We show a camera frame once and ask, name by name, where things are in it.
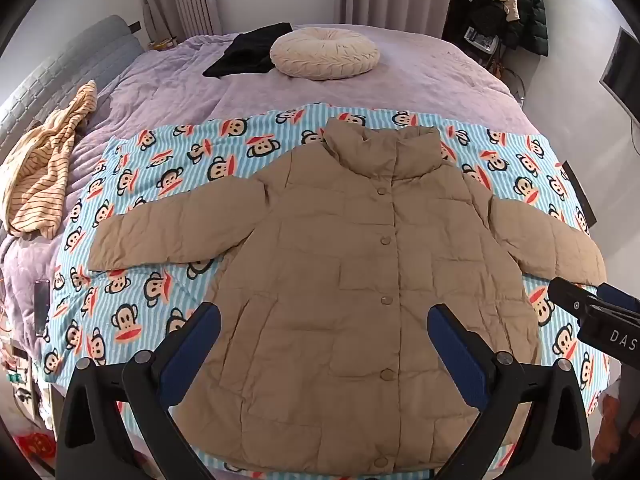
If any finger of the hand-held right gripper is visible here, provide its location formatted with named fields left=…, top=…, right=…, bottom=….
left=596, top=282, right=640, bottom=314
left=547, top=277, right=602, bottom=322

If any round cream cushion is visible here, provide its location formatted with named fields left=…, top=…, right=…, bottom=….
left=270, top=28, right=379, bottom=81

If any black cloth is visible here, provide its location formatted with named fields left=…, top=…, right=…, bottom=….
left=202, top=22, right=293, bottom=79

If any grey padded headboard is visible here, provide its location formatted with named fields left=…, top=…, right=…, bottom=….
left=0, top=15, right=148, bottom=161

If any black phone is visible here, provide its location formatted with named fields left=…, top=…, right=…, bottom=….
left=34, top=280, right=50, bottom=336

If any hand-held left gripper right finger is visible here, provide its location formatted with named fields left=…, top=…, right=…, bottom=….
left=427, top=302, right=596, bottom=480

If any clothes rack with dark clothes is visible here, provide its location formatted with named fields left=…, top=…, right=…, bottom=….
left=442, top=0, right=521, bottom=68

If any purple bedspread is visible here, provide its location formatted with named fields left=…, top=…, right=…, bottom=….
left=0, top=22, right=526, bottom=361

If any monkey print striped blanket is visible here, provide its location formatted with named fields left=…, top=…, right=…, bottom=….
left=40, top=102, right=621, bottom=480

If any bedside clutter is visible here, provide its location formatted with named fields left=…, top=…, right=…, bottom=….
left=0, top=310, right=56, bottom=461

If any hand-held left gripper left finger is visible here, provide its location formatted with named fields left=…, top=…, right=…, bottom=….
left=55, top=301, right=222, bottom=480

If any dark green coat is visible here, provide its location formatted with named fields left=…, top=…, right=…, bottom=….
left=510, top=0, right=549, bottom=57

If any black wall television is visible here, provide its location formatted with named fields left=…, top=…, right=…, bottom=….
left=599, top=26, right=640, bottom=123

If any yellow striped garment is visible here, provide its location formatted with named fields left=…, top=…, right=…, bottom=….
left=0, top=80, right=98, bottom=238

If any tan puffer jacket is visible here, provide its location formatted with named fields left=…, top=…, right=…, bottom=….
left=87, top=117, right=607, bottom=473

